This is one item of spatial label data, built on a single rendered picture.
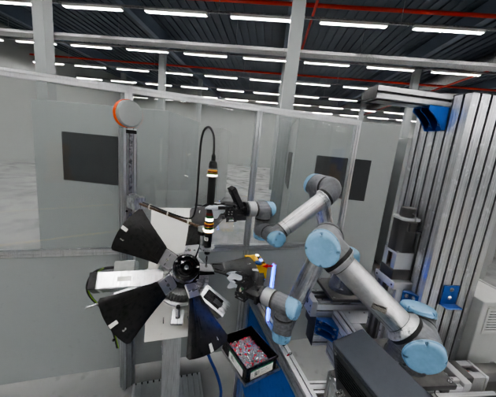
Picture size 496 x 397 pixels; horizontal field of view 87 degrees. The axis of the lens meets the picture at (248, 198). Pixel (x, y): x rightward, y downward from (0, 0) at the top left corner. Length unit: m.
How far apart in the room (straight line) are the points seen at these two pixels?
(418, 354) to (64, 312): 2.02
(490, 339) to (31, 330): 2.56
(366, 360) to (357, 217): 3.14
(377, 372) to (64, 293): 1.89
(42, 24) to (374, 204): 6.86
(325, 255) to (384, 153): 3.08
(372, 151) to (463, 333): 2.65
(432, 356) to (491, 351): 0.68
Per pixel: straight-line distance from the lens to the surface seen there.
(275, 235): 1.16
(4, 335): 2.46
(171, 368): 1.69
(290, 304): 1.05
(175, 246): 1.52
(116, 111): 1.68
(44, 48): 7.19
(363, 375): 0.84
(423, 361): 1.04
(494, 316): 1.57
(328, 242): 0.88
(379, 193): 3.92
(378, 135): 3.85
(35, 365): 2.56
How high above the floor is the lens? 1.77
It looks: 11 degrees down
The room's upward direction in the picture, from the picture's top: 5 degrees clockwise
